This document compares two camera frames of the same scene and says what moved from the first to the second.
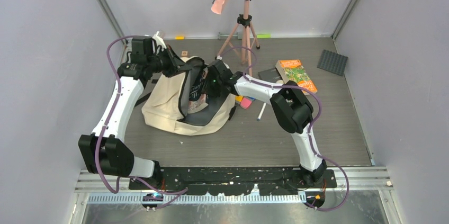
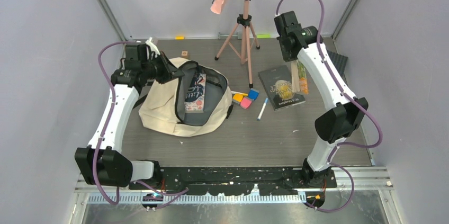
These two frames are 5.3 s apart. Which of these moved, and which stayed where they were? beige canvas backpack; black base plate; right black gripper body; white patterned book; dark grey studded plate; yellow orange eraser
Moved: white patterned book; right black gripper body
Stayed: black base plate; beige canvas backpack; dark grey studded plate; yellow orange eraser
